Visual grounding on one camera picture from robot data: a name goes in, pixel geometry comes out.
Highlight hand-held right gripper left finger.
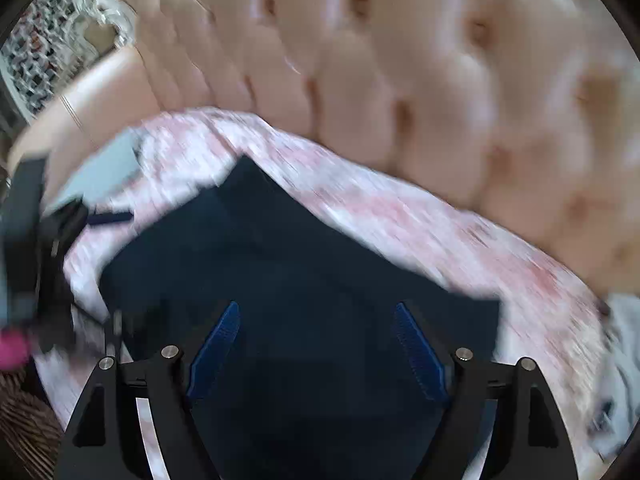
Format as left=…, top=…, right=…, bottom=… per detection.
left=52, top=301, right=242, bottom=480

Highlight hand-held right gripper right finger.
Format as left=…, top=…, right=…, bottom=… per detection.
left=394, top=301, right=576, bottom=480

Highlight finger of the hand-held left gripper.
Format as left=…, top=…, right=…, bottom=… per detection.
left=89, top=211, right=135, bottom=230

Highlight navy sweater with yellow letters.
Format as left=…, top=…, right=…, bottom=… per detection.
left=97, top=154, right=502, bottom=480

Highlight person's left forearm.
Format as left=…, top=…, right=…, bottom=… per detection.
left=0, top=327, right=33, bottom=371

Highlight light blue folded cloth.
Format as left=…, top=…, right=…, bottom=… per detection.
left=47, top=127, right=146, bottom=211

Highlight pink floral blanket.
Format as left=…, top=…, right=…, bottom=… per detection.
left=45, top=105, right=616, bottom=480

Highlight person's zebra striped clothing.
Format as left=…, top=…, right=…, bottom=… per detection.
left=0, top=375, right=66, bottom=480

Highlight black white patterned panel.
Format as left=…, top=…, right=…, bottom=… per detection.
left=0, top=0, right=101, bottom=121

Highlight grey t-shirt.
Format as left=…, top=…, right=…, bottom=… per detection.
left=582, top=292, right=640, bottom=466

